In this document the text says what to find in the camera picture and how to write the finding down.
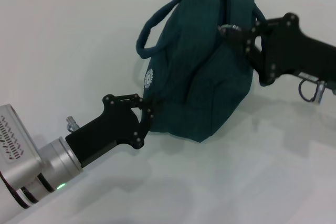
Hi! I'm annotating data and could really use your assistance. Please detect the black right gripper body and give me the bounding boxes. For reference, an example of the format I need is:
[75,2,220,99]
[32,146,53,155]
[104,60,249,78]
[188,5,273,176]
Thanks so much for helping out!
[260,12,336,85]

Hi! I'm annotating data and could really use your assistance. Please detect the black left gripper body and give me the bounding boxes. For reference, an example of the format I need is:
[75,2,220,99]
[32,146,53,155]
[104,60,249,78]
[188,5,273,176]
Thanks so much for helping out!
[65,93,145,168]

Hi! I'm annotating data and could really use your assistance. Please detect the dark teal zipper bag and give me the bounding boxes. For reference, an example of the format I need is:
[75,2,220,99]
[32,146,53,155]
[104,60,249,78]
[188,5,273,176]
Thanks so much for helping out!
[135,0,266,144]

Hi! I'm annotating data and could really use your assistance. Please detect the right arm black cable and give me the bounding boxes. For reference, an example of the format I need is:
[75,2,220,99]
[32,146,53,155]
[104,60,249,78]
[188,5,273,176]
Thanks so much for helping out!
[299,76,328,104]

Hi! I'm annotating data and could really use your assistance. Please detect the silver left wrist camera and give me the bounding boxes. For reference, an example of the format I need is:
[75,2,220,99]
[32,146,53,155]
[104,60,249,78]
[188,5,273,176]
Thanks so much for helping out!
[0,104,45,191]

